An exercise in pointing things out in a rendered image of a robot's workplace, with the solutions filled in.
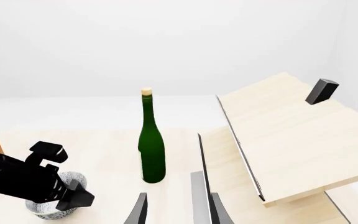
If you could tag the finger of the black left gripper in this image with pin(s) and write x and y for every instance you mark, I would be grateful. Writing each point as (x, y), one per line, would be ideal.
(77, 197)

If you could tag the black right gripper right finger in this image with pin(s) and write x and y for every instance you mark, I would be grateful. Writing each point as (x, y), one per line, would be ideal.
(222, 213)

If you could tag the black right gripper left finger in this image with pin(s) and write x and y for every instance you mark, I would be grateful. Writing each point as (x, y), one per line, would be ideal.
(139, 211)

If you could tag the pale wooden wine rack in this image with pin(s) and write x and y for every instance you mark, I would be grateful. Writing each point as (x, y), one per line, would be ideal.
(291, 140)

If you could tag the black block on rack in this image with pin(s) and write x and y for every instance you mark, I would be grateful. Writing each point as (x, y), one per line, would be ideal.
(321, 91)

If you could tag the patterned black and white bowl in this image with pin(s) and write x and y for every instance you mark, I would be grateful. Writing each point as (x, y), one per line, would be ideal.
(47, 210)

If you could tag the green wine bottle with cork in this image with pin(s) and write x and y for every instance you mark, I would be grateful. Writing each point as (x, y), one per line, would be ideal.
(151, 151)

